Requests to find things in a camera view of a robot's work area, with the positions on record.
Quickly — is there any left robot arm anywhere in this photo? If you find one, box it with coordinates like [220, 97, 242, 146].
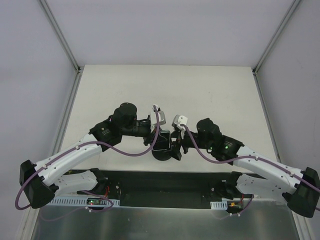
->
[14, 102, 166, 210]

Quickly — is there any aluminium frame post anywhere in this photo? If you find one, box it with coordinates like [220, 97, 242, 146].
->
[37, 0, 82, 73]
[252, 0, 303, 75]

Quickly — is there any left white cable duct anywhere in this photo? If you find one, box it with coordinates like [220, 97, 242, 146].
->
[47, 196, 120, 208]

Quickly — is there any right aluminium frame post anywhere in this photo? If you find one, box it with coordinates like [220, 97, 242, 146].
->
[252, 0, 303, 75]

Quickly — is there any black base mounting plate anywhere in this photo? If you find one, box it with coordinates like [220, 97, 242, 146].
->
[92, 170, 251, 209]

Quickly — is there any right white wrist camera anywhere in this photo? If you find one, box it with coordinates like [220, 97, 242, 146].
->
[171, 114, 188, 139]

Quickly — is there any left aluminium frame post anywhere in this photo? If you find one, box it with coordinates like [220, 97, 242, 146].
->
[37, 0, 82, 73]

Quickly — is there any right white cable duct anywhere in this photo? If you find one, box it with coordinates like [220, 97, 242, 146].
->
[210, 200, 228, 211]

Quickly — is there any black smartphone clear case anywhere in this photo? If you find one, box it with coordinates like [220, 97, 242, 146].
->
[152, 130, 171, 152]

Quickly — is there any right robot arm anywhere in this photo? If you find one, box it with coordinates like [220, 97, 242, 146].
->
[172, 115, 320, 218]

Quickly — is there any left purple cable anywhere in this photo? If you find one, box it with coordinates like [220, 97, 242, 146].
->
[14, 105, 161, 210]

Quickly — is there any white cable duct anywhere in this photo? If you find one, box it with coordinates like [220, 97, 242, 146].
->
[47, 196, 120, 208]
[210, 200, 228, 211]

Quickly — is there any black phone stand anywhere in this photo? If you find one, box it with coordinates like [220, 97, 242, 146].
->
[151, 150, 172, 162]

